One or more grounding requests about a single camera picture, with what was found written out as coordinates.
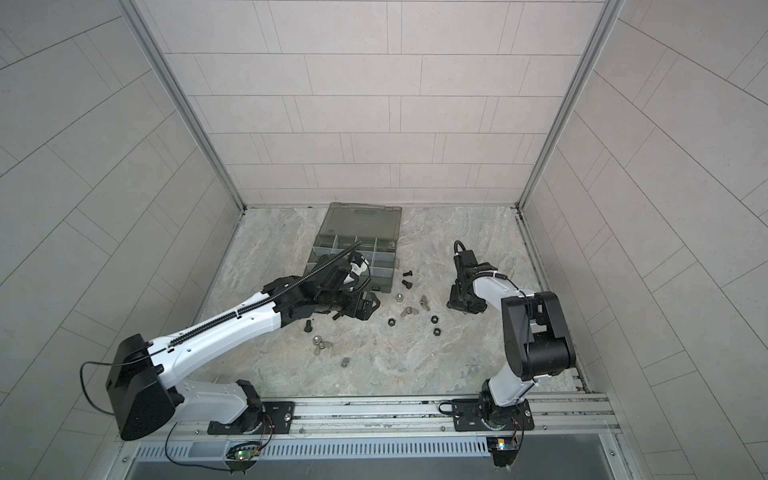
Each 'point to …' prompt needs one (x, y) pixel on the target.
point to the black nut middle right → (434, 319)
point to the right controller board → (504, 449)
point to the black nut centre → (391, 322)
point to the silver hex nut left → (316, 340)
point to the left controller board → (241, 457)
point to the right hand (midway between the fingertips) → (459, 304)
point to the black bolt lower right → (407, 284)
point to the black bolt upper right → (408, 273)
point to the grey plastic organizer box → (370, 229)
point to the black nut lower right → (437, 331)
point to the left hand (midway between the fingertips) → (377, 299)
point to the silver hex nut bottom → (345, 362)
